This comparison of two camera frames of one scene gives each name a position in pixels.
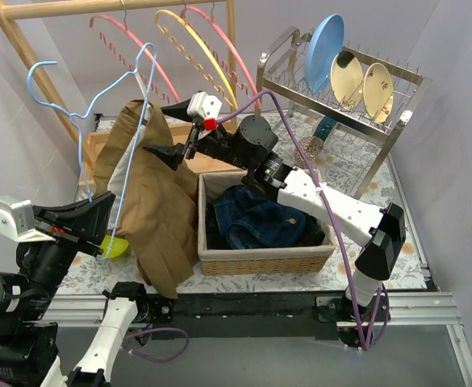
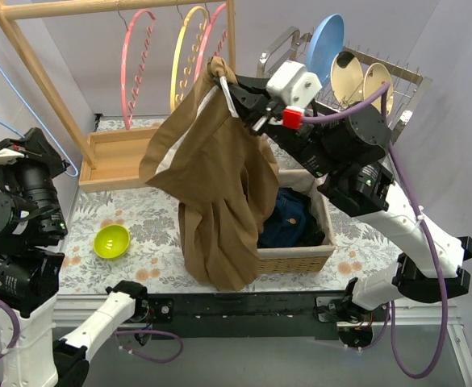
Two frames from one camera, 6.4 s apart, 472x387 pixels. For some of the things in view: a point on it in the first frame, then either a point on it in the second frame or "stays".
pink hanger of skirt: [220, 64] → [206, 42]
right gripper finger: [178, 110] → [246, 96]
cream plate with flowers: [378, 91] stays
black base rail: [245, 315] stays
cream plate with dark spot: [347, 79] stays
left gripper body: [62, 235] → [34, 146]
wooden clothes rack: [85, 142] stays
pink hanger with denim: [129, 68] → [152, 18]
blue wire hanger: [78, 114] → [35, 118]
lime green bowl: [112, 246] stays
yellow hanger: [170, 39] → [201, 31]
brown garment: [153, 201] → [223, 166]
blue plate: [326, 42] stays
